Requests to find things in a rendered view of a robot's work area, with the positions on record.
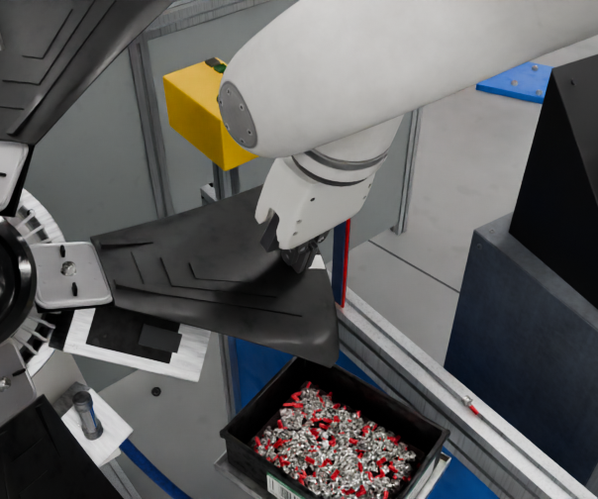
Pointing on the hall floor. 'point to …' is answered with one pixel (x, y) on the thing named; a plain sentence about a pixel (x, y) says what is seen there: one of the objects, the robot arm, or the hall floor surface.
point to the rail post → (230, 374)
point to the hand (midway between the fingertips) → (298, 249)
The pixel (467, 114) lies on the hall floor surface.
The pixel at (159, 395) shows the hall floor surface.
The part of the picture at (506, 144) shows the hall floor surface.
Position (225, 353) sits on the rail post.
